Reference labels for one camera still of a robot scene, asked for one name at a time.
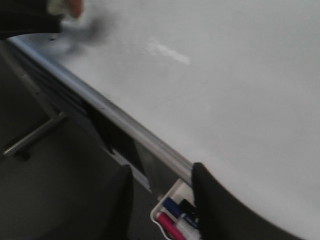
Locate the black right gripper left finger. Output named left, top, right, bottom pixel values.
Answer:
left=8, top=165, right=134, bottom=240

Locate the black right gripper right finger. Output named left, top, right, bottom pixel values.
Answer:
left=191, top=162, right=304, bottom=240

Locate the white black-tipped whiteboard marker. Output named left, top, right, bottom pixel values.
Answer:
left=46, top=0, right=84, bottom=19

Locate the black marker in tray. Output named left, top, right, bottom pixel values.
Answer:
left=179, top=199, right=197, bottom=216

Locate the white marker tray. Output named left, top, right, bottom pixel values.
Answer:
left=150, top=179, right=201, bottom=240

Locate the blue marker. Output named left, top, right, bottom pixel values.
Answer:
left=162, top=197, right=199, bottom=229

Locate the pink marker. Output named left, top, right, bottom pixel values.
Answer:
left=155, top=211, right=186, bottom=240

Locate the metal stand leg bar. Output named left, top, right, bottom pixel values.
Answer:
left=2, top=112, right=66, bottom=157

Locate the white whiteboard with aluminium frame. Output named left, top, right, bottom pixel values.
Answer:
left=9, top=0, right=320, bottom=240

